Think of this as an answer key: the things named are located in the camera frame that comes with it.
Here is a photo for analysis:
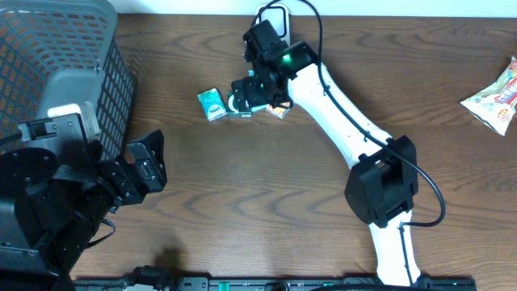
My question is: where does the small orange tissue pack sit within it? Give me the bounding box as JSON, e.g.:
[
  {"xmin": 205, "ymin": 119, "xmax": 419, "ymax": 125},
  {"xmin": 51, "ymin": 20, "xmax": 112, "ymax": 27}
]
[{"xmin": 266, "ymin": 102, "xmax": 291, "ymax": 119}]

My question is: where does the dark green scrub pad pack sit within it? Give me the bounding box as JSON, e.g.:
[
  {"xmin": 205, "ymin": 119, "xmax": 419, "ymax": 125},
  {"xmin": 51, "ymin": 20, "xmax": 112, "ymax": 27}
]
[{"xmin": 227, "ymin": 92, "xmax": 252, "ymax": 118}]

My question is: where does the small teal tissue pack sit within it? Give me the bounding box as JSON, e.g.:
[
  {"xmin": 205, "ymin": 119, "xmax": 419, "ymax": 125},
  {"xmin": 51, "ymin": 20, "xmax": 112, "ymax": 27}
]
[{"xmin": 197, "ymin": 88, "xmax": 227, "ymax": 122}]

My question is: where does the orange wet sheet package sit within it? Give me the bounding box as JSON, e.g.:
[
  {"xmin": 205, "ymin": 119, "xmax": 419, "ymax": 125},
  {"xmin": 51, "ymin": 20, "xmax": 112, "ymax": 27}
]
[{"xmin": 460, "ymin": 57, "xmax": 516, "ymax": 136}]

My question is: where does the green Kleenex tissue pack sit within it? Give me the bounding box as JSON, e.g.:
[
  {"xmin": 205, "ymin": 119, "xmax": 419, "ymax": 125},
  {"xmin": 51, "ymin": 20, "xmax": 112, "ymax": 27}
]
[{"xmin": 248, "ymin": 70, "xmax": 267, "ymax": 112}]

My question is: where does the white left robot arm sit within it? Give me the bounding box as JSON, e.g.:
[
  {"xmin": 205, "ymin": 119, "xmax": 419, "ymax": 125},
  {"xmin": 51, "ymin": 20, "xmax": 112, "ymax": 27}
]
[{"xmin": 1, "ymin": 130, "xmax": 167, "ymax": 290}]

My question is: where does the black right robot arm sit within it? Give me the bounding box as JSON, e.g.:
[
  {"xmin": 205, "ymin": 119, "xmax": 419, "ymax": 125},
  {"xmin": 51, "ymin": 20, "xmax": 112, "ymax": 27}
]
[{"xmin": 232, "ymin": 21, "xmax": 421, "ymax": 286}]

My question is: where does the dark grey plastic mesh basket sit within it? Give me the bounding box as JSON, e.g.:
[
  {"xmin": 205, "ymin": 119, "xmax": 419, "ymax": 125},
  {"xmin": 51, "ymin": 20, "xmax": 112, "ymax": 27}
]
[{"xmin": 1, "ymin": 0, "xmax": 136, "ymax": 159}]

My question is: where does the black cable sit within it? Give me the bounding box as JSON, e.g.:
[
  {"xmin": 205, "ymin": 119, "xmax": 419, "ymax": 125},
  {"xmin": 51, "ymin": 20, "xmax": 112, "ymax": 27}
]
[{"xmin": 250, "ymin": 0, "xmax": 447, "ymax": 229}]

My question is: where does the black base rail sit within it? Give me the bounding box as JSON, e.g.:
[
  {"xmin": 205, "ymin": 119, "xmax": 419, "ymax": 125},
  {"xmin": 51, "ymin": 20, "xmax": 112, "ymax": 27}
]
[{"xmin": 72, "ymin": 276, "xmax": 477, "ymax": 291}]

